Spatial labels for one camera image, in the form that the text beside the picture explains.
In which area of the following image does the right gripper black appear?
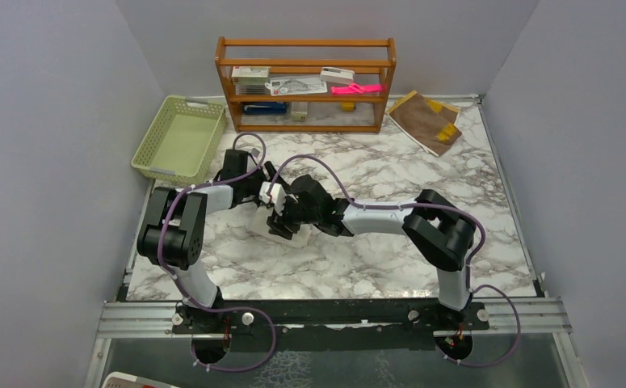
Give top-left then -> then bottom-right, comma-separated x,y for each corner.
266,195 -> 320,240

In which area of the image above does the white towel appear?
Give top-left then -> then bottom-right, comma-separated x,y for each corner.
247,207 -> 312,248

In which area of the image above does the brown yellow cloth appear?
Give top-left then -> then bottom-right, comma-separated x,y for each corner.
386,91 -> 462,157

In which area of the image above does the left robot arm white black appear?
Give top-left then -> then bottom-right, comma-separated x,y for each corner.
137,149 -> 275,332

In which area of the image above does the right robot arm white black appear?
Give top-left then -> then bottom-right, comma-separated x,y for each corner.
258,175 -> 483,329

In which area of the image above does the blue object lower shelf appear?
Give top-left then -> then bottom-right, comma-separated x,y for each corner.
242,101 -> 288,116

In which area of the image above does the green plastic basket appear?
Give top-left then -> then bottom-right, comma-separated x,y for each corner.
131,95 -> 227,186

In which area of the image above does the small green white box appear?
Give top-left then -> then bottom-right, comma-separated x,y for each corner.
289,101 -> 309,122

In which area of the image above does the ruler set package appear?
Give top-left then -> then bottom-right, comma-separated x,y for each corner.
265,76 -> 328,96

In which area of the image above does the wooden shelf rack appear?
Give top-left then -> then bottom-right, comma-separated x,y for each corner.
214,37 -> 397,133

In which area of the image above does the white box red label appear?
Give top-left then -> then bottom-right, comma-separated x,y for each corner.
231,65 -> 271,82

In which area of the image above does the yellow object lower shelf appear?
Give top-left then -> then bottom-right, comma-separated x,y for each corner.
340,102 -> 356,112

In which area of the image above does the pink tool on shelf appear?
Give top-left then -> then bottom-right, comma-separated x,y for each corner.
331,83 -> 384,95

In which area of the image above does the white device on shelf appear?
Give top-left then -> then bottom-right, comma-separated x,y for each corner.
319,67 -> 355,86

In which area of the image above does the white red object bottom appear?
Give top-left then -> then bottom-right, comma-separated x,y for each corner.
101,372 -> 177,388

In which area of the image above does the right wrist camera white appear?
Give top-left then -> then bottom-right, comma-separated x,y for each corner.
258,182 -> 287,208

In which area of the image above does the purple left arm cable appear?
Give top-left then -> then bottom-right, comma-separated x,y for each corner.
155,132 -> 279,374

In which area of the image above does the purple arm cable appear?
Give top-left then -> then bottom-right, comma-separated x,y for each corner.
155,132 -> 279,374
267,154 -> 523,370

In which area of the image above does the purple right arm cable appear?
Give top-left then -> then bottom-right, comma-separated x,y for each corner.
267,154 -> 523,370

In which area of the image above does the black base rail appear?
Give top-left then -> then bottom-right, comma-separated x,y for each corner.
171,297 -> 489,352

